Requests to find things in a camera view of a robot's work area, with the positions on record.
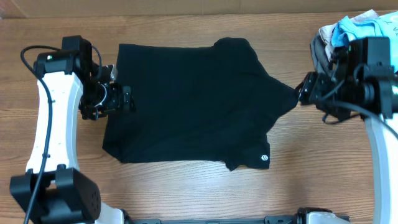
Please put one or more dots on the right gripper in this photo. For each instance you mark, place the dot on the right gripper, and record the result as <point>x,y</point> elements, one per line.
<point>316,89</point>

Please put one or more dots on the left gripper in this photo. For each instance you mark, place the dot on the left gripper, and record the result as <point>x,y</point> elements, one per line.
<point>115,103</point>

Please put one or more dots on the black t-shirt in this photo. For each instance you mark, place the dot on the black t-shirt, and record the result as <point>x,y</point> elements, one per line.
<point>197,104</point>

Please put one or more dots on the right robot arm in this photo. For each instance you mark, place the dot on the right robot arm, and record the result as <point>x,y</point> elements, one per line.
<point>359,80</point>

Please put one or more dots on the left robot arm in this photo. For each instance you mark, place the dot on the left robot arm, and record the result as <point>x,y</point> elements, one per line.
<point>71,86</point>

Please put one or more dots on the grey garment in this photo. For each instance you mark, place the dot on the grey garment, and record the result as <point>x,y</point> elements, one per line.
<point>320,60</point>

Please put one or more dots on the light blue t-shirt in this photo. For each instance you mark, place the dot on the light blue t-shirt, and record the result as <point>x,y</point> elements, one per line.
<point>384,26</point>

